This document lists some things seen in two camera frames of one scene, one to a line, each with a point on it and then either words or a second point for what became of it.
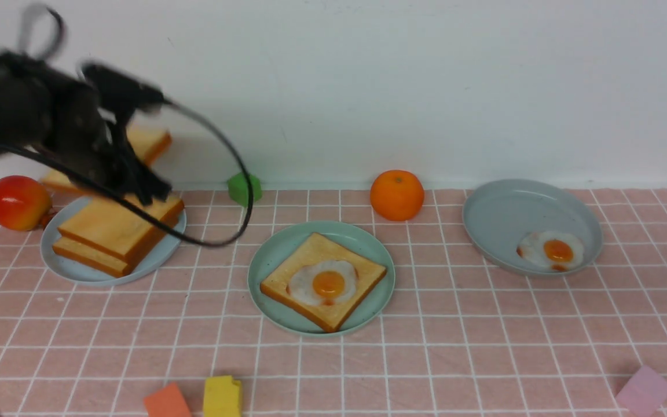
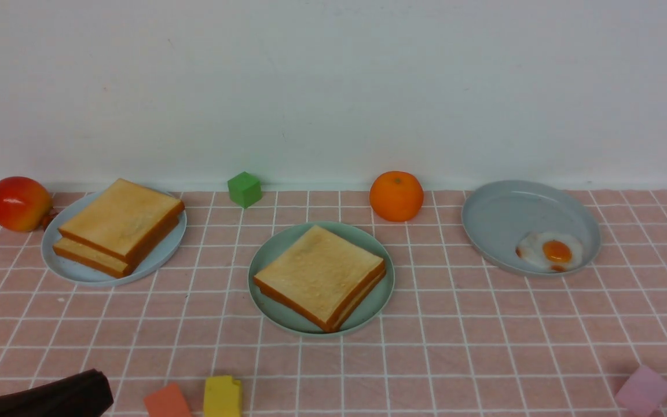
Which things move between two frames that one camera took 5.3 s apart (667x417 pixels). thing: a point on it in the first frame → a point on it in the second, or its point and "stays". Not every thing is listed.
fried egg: x=560 y=251 stays
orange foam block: x=167 y=401 stays
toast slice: x=146 y=144 → x=337 y=324
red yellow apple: x=19 y=203 stays
